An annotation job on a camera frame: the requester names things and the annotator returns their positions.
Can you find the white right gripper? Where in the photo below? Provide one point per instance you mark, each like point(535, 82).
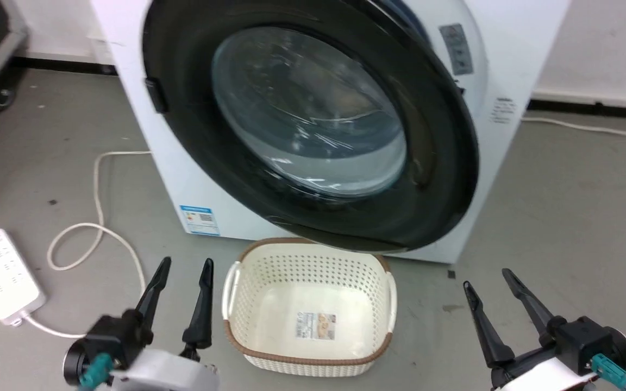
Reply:
point(541, 377)

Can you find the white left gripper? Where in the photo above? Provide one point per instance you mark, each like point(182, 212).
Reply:
point(171, 373)

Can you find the black round glass washer door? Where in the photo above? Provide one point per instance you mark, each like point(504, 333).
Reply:
point(182, 60)

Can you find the grey door lock plate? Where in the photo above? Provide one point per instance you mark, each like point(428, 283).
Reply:
point(457, 49)

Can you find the white front-load washing machine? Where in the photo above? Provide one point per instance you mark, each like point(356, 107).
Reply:
point(519, 38)

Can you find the blue energy label sticker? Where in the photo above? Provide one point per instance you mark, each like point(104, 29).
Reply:
point(200, 220)

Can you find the paper label inside basket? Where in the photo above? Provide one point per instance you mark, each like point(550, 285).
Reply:
point(315, 326)

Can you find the white laundry basket brown rim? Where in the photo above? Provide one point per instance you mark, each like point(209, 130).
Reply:
point(313, 361)

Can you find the small white warning sticker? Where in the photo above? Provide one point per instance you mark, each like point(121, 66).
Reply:
point(503, 110)

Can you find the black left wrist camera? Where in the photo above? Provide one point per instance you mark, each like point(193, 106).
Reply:
point(112, 339)

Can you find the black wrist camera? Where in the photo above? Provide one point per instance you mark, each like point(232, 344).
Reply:
point(112, 339)
point(587, 336)

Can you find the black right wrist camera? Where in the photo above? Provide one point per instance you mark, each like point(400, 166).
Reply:
point(587, 336)

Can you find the teal left camera connector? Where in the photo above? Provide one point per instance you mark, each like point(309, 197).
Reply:
point(95, 371)

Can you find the teal camera connector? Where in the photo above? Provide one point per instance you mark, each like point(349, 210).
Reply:
point(612, 373)
point(95, 371)

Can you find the teal right camera connector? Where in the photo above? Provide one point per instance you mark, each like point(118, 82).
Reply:
point(612, 373)

